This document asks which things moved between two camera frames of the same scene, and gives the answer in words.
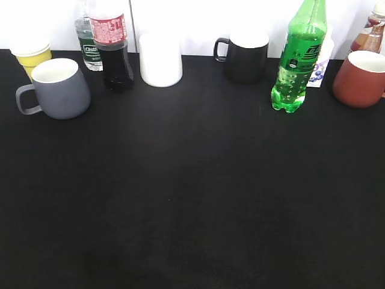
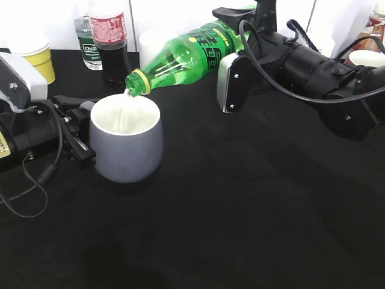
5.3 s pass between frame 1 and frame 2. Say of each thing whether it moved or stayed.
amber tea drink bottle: stayed
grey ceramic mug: moved
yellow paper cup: stayed
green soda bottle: moved
